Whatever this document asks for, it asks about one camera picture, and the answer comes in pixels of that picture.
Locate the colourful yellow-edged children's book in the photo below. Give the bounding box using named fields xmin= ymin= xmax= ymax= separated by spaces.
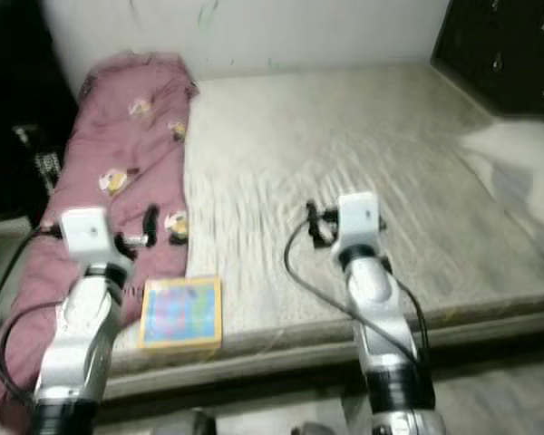
xmin=138 ymin=275 xmax=224 ymax=352

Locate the grey quilted mattress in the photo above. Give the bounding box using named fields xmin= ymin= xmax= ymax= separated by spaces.
xmin=104 ymin=59 xmax=544 ymax=400

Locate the maroon penguin print blanket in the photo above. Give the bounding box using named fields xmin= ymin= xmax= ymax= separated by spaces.
xmin=0 ymin=53 xmax=200 ymax=431

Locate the grey white pillow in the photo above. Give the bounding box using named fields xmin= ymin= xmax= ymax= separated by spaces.
xmin=458 ymin=118 xmax=544 ymax=232

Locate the black tufted headboard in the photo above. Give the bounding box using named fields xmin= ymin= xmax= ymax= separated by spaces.
xmin=431 ymin=0 xmax=544 ymax=119

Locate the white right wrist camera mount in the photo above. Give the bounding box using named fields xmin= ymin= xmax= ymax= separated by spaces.
xmin=335 ymin=192 xmax=384 ymax=250

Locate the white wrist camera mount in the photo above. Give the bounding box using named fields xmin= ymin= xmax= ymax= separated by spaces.
xmin=335 ymin=192 xmax=384 ymax=250
xmin=59 ymin=207 xmax=128 ymax=273

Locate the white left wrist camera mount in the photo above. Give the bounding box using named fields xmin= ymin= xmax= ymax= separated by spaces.
xmin=59 ymin=207 xmax=128 ymax=273

